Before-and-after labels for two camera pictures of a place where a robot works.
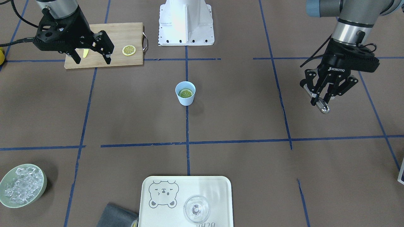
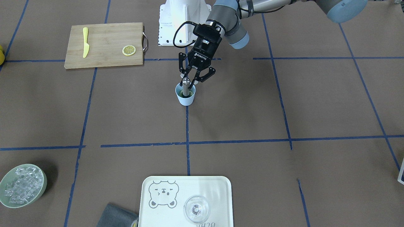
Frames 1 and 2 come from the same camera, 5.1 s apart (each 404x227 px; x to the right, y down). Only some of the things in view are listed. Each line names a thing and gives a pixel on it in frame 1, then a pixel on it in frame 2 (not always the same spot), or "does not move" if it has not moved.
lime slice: [128, 50] does not move
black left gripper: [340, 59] → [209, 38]
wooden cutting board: [130, 42] does not move
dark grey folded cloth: [114, 216] does not move
